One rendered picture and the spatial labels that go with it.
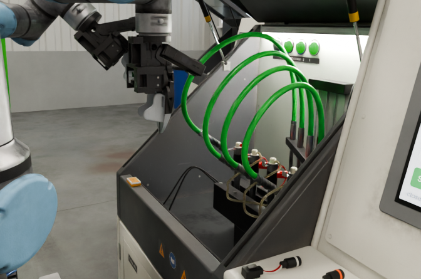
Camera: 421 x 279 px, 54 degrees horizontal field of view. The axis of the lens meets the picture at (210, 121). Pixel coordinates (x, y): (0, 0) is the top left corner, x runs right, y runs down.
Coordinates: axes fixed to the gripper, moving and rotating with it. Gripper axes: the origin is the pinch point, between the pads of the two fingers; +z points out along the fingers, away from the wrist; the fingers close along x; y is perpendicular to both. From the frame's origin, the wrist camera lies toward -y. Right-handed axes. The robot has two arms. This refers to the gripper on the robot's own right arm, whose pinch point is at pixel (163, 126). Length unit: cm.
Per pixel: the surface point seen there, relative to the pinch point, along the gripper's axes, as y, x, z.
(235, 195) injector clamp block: -23.7, -6.2, 23.7
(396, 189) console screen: -28.3, 39.1, 5.4
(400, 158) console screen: -29.6, 38.2, 0.2
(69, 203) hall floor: -18, -245, 125
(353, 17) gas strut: -34.3, 19.9, -24.4
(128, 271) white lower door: -1, -34, 57
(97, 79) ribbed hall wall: -146, -659, 85
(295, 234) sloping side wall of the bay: -20.0, 23.0, 20.1
